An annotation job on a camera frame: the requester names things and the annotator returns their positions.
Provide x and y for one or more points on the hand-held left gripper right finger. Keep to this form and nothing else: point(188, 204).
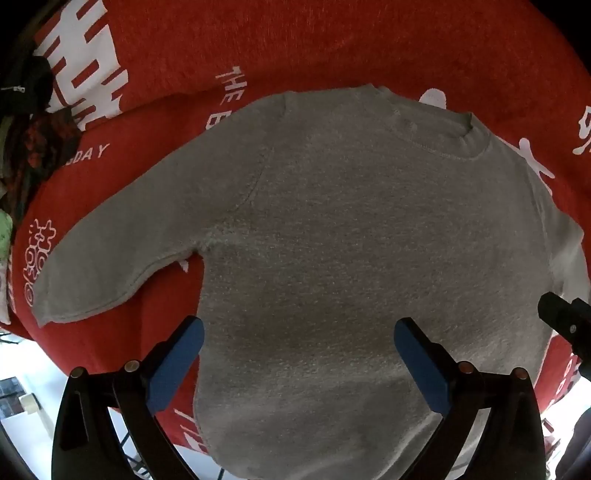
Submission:
point(422, 357)

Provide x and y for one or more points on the grey sweater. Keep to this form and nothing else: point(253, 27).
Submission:
point(332, 258)

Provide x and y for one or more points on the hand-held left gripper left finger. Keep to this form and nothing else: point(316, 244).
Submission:
point(178, 357)

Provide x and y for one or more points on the black bag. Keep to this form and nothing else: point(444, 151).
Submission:
point(24, 85)

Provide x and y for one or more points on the red printed blanket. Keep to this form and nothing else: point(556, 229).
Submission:
point(231, 50)

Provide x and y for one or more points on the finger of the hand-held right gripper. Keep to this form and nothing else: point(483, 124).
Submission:
point(565, 318)

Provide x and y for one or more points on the green cloth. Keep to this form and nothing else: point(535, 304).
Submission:
point(4, 230)

